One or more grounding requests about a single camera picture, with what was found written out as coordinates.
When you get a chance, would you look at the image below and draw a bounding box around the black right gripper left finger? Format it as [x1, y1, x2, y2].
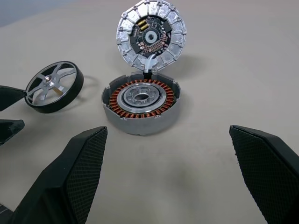
[9, 126, 109, 224]

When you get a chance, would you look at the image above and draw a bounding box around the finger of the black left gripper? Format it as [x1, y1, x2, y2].
[0, 119, 25, 147]
[0, 85, 26, 112]

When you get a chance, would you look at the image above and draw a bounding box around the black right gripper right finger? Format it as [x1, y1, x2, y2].
[228, 125, 299, 224]

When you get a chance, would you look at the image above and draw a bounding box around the black spoked rotor ring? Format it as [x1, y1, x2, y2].
[24, 61, 85, 114]

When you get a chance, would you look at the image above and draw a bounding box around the round silver metal part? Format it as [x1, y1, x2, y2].
[115, 0, 187, 72]
[101, 71, 183, 136]

